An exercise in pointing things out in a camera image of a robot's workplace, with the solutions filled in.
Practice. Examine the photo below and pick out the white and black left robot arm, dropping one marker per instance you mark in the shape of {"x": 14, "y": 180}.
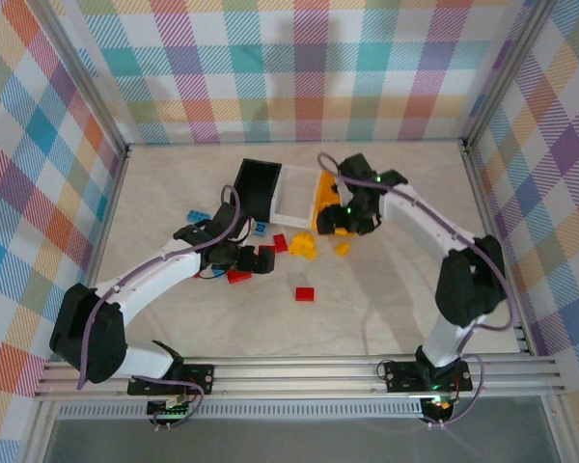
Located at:
{"x": 149, "y": 275}

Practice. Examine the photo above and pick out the plaid fabric panel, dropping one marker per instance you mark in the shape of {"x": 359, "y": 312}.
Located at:
{"x": 366, "y": 72}
{"x": 569, "y": 193}
{"x": 19, "y": 193}

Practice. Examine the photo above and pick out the black plastic bin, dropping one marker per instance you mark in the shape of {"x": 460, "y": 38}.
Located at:
{"x": 256, "y": 188}

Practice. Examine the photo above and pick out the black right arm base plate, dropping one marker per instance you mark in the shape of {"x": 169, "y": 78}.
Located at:
{"x": 403, "y": 376}

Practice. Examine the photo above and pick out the white plastic bin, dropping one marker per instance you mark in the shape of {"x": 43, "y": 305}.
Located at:
{"x": 294, "y": 198}

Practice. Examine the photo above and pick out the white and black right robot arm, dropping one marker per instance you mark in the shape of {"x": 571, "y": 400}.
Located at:
{"x": 424, "y": 222}

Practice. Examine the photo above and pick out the yellow plastic bin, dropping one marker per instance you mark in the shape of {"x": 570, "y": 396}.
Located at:
{"x": 327, "y": 190}

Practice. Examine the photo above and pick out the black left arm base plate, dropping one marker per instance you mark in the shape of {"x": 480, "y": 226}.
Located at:
{"x": 198, "y": 378}

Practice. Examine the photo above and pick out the aluminium side frame rail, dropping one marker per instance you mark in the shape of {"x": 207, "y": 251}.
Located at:
{"x": 107, "y": 217}
{"x": 478, "y": 193}

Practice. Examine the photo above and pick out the aluminium mounting rail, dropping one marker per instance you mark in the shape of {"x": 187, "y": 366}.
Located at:
{"x": 294, "y": 378}

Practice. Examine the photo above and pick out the yellow lego brick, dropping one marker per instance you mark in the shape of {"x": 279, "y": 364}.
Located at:
{"x": 305, "y": 238}
{"x": 297, "y": 249}
{"x": 341, "y": 249}
{"x": 311, "y": 254}

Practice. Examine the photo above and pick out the aluminium frame post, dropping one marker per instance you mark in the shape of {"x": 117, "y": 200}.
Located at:
{"x": 506, "y": 77}
{"x": 82, "y": 77}

